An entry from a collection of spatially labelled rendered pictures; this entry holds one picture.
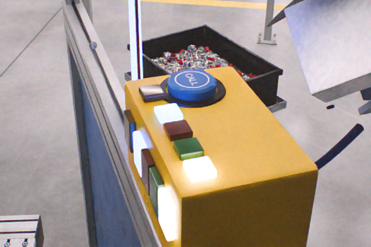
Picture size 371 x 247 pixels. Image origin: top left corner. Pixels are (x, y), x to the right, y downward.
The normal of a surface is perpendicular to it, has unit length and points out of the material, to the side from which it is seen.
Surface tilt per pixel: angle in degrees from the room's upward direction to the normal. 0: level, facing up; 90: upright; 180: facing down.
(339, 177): 0
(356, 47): 55
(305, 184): 90
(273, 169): 0
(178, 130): 0
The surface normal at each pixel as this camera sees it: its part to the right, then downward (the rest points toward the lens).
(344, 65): -0.48, -0.14
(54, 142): 0.01, -0.85
